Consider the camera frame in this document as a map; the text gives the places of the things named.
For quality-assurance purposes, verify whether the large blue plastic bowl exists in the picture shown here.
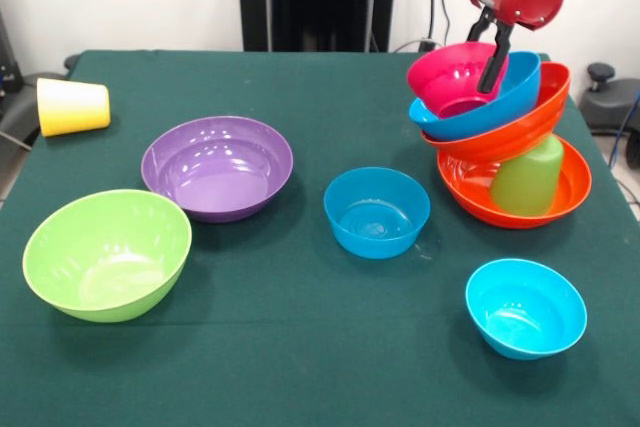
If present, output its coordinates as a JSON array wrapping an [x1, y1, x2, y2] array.
[[408, 51, 542, 142]]

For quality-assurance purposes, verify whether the small dark blue bowl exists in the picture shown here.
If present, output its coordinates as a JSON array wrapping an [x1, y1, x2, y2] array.
[[323, 167, 432, 260]]

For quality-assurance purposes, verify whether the small cyan plastic bowl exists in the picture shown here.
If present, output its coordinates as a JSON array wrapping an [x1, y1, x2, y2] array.
[[465, 258, 589, 361]]

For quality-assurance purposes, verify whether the orange plastic bowl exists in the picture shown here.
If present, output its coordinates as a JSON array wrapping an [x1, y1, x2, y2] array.
[[421, 62, 571, 165], [437, 135, 592, 230]]

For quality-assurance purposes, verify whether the pink plastic bowl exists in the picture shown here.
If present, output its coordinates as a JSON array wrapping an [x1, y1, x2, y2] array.
[[406, 42, 510, 120]]

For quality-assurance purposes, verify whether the black equipment base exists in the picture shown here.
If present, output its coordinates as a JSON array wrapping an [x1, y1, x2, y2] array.
[[580, 62, 640, 170], [0, 12, 81, 153]]

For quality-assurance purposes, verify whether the purple plastic bowl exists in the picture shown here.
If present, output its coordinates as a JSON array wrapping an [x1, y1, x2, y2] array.
[[141, 116, 295, 224]]

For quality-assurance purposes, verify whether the green plastic cup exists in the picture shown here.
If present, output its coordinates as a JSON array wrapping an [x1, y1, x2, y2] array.
[[488, 135, 565, 217]]

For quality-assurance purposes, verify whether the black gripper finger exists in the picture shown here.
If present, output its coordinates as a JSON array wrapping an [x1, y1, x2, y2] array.
[[478, 21, 515, 95], [466, 7, 495, 44]]

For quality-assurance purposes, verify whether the yellow plastic cup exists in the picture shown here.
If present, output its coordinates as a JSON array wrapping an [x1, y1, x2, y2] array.
[[37, 78, 112, 138]]

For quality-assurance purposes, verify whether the large green plastic bowl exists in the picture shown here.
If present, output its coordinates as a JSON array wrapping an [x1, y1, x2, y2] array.
[[22, 189, 193, 324]]

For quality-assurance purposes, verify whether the dark green tablecloth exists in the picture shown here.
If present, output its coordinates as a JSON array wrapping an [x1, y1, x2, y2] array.
[[0, 50, 640, 427]]

